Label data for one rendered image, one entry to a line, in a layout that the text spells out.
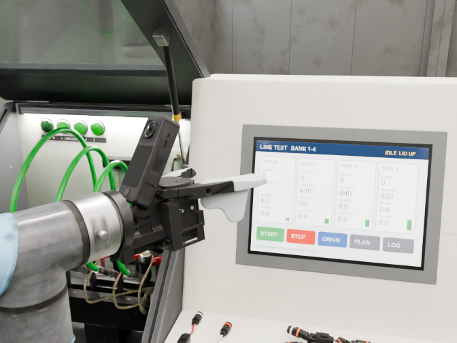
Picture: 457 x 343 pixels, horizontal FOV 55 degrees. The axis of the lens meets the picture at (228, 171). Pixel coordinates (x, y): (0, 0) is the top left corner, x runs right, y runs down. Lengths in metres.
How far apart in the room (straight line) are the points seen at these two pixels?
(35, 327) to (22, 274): 0.06
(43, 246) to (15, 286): 0.05
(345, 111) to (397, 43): 7.84
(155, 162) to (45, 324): 0.21
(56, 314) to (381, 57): 8.59
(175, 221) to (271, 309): 0.64
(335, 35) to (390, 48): 1.02
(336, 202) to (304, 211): 0.08
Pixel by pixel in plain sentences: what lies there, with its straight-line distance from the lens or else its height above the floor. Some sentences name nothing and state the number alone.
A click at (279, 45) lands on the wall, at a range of 9.16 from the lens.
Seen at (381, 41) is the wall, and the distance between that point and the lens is 8.91.
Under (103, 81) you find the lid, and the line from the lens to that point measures 1.31.
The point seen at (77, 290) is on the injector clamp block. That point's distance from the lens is 1.34.
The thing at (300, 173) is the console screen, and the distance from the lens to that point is 1.08.
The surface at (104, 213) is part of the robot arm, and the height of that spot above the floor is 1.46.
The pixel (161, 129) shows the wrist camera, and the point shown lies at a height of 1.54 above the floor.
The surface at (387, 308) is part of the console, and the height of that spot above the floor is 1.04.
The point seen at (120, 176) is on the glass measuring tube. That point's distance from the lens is 1.44.
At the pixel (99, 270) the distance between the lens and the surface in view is 1.15.
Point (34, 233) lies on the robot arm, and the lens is 0.47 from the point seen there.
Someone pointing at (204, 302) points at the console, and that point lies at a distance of 1.18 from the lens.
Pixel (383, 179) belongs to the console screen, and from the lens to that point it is 1.09.
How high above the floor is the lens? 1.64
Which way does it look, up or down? 16 degrees down
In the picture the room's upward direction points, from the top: straight up
